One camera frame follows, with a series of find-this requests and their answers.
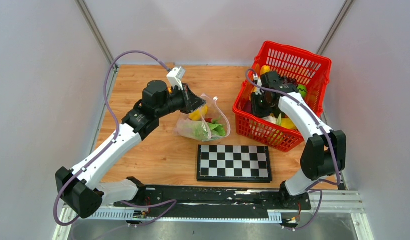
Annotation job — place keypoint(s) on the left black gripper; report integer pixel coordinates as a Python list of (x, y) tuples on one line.
[(191, 101)]

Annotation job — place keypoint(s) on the red plastic basket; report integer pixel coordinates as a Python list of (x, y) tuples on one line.
[(309, 69)]

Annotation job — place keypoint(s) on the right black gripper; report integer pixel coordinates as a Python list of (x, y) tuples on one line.
[(257, 111)]

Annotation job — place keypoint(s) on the purple eggplant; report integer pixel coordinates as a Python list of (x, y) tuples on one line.
[(248, 107)]

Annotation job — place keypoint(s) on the black white checkerboard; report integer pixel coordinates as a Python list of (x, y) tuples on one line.
[(233, 163)]

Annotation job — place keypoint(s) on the red chili pepper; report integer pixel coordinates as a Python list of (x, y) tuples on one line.
[(213, 120)]

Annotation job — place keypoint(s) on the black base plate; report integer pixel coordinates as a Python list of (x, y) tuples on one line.
[(215, 202)]

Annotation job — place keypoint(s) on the yellow pear squash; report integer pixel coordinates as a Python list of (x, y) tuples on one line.
[(264, 69)]

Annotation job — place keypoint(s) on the yellow bell pepper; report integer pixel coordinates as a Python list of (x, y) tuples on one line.
[(199, 113)]

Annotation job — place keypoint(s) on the dark purple grapes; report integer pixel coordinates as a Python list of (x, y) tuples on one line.
[(288, 80)]

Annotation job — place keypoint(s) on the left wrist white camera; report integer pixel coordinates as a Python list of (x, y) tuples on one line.
[(175, 76)]

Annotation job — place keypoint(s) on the clear zip top bag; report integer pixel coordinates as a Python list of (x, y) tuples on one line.
[(214, 111)]

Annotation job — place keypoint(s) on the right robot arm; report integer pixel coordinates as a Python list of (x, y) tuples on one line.
[(324, 155)]

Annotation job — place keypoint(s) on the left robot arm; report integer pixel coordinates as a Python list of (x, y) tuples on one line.
[(81, 187)]

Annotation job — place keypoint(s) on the green napa cabbage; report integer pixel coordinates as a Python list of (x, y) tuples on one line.
[(202, 131)]

